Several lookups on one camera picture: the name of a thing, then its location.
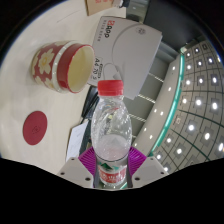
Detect clear red-capped water bottle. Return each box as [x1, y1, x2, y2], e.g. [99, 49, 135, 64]
[90, 79, 133, 189]

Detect flat round red coaster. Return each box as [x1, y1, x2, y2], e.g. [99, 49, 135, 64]
[22, 110, 49, 147]

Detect recessed ceiling lights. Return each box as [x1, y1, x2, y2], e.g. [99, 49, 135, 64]
[146, 39, 224, 174]

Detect white copy paper carton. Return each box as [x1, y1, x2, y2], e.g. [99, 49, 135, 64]
[87, 15, 164, 100]

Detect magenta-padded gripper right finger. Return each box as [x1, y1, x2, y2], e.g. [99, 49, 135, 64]
[125, 146, 170, 188]

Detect red flower-print mug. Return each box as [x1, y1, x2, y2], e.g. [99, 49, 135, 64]
[30, 40, 97, 94]

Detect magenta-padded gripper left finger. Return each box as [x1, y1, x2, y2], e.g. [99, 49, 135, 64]
[57, 146, 98, 188]

